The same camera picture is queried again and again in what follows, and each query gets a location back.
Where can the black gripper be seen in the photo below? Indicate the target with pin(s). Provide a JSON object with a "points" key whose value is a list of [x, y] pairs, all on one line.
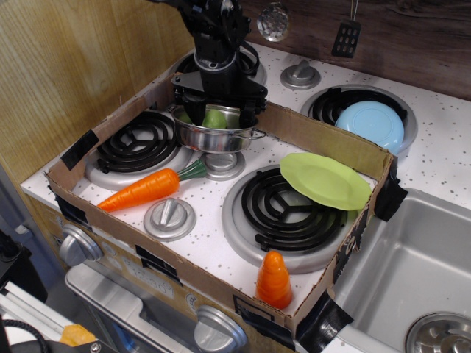
{"points": [[233, 89]]}

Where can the green toy broccoli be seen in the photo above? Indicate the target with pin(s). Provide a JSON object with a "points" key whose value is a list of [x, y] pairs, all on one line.
{"points": [[213, 119]]}

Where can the small steel pan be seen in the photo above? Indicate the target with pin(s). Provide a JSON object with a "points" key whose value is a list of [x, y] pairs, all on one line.
{"points": [[209, 140]]}

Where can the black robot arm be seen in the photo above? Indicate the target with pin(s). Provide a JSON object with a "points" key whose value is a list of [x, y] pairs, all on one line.
{"points": [[226, 63]]}

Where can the silver stovetop knob middle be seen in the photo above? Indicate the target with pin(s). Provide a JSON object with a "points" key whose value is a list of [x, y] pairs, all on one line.
{"points": [[223, 167]]}

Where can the silver stovetop knob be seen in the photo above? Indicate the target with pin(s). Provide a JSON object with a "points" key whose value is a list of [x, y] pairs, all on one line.
{"points": [[223, 167], [301, 76], [169, 220]]}

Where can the front left black burner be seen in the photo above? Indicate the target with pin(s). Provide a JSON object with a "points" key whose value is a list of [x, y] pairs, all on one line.
{"points": [[145, 145]]}

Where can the orange toy carrot with stem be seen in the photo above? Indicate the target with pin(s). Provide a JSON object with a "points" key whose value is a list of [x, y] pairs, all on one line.
{"points": [[156, 186]]}

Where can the silver stovetop knob back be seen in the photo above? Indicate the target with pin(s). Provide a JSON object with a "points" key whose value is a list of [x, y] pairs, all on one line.
{"points": [[301, 76]]}

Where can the hanging metal strainer ladle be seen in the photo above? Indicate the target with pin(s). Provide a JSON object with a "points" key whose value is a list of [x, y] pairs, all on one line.
{"points": [[273, 22]]}

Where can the back right black burner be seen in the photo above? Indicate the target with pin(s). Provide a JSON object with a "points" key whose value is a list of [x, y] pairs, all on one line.
{"points": [[328, 104]]}

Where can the front right black burner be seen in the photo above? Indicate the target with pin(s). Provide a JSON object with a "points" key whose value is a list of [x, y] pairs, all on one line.
{"points": [[263, 213]]}

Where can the green plastic plate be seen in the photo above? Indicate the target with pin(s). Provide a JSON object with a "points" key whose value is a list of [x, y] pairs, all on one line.
{"points": [[325, 181]]}

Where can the silver stovetop knob front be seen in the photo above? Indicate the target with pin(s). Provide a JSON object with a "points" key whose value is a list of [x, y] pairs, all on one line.
{"points": [[169, 220]]}

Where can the hanging metal spatula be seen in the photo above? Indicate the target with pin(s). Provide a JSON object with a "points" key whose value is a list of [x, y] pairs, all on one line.
{"points": [[348, 35]]}

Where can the light blue plastic plate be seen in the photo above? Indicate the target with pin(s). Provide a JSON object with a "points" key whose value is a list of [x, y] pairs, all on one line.
{"points": [[375, 122]]}

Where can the cardboard fence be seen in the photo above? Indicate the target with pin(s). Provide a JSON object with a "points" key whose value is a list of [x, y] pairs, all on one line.
{"points": [[215, 272]]}

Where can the orange carrot piece upright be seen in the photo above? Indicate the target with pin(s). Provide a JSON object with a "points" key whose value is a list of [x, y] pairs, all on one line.
{"points": [[273, 284]]}

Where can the left oven knob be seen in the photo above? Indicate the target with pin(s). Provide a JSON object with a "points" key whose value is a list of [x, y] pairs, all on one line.
{"points": [[78, 247]]}

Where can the oven knob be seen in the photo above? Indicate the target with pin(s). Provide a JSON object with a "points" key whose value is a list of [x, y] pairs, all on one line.
{"points": [[78, 247], [217, 332]]}

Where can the right oven knob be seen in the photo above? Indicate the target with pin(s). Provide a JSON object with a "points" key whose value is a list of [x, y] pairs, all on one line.
{"points": [[217, 332]]}

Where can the metal sink basin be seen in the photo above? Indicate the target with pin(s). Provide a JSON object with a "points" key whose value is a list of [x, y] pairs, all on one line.
{"points": [[414, 264]]}

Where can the orange object bottom left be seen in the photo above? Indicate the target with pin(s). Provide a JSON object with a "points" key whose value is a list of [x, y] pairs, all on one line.
{"points": [[76, 335]]}

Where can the sink drain strainer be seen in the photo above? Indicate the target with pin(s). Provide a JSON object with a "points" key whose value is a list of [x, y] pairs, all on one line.
{"points": [[439, 332]]}

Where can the silver oven door handle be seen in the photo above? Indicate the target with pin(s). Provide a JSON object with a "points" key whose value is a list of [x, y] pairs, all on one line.
{"points": [[134, 320]]}

